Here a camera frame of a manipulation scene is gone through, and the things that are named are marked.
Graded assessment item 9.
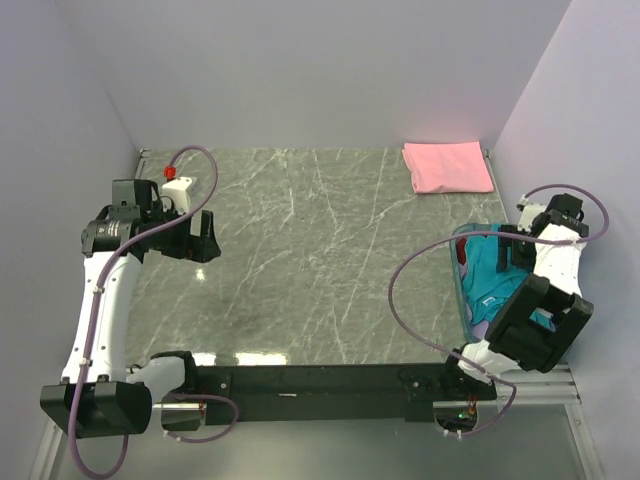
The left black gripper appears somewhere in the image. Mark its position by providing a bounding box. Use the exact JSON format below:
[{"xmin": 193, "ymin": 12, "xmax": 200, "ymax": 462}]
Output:
[{"xmin": 143, "ymin": 201, "xmax": 220, "ymax": 262}]

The teal t shirt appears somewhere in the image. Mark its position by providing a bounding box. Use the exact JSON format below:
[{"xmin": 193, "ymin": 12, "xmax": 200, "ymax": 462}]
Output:
[{"xmin": 463, "ymin": 235, "xmax": 529, "ymax": 324}]

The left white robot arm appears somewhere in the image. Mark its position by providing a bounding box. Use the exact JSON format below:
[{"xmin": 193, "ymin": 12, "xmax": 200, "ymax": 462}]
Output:
[{"xmin": 40, "ymin": 177, "xmax": 221, "ymax": 439}]

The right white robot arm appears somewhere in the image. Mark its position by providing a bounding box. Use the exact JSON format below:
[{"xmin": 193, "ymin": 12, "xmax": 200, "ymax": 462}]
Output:
[{"xmin": 438, "ymin": 193, "xmax": 594, "ymax": 399}]

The teal plastic laundry basket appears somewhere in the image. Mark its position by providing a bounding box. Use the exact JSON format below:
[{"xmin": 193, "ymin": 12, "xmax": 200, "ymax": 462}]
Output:
[{"xmin": 449, "ymin": 239, "xmax": 486, "ymax": 343}]

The red t shirt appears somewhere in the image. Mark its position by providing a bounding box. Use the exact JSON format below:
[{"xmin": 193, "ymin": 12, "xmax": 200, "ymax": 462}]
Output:
[{"xmin": 455, "ymin": 238, "xmax": 467, "ymax": 265}]

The lavender t shirt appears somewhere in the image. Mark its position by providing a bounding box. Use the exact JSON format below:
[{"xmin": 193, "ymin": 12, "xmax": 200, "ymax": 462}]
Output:
[{"xmin": 457, "ymin": 263, "xmax": 490, "ymax": 342}]

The folded pink t shirt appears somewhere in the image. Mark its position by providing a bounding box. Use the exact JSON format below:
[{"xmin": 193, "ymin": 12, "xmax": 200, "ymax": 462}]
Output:
[{"xmin": 402, "ymin": 141, "xmax": 494, "ymax": 194}]

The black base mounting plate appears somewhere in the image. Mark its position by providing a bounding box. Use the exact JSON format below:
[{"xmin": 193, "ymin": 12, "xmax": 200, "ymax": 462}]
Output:
[{"xmin": 186, "ymin": 363, "xmax": 497, "ymax": 422}]

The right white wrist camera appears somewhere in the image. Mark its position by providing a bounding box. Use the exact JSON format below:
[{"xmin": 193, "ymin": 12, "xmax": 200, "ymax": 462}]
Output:
[{"xmin": 516, "ymin": 197, "xmax": 546, "ymax": 232}]

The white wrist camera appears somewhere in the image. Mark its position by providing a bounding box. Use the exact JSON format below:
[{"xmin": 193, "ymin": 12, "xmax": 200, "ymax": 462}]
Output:
[
  {"xmin": 160, "ymin": 176, "xmax": 200, "ymax": 215},
  {"xmin": 516, "ymin": 197, "xmax": 546, "ymax": 232}
]

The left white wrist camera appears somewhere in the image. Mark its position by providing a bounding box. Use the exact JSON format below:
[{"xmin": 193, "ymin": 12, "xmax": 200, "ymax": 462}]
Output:
[{"xmin": 160, "ymin": 176, "xmax": 200, "ymax": 215}]

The aluminium frame rail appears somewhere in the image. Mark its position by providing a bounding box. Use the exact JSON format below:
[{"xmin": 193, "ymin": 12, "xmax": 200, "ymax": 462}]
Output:
[{"xmin": 432, "ymin": 367, "xmax": 581, "ymax": 406}]

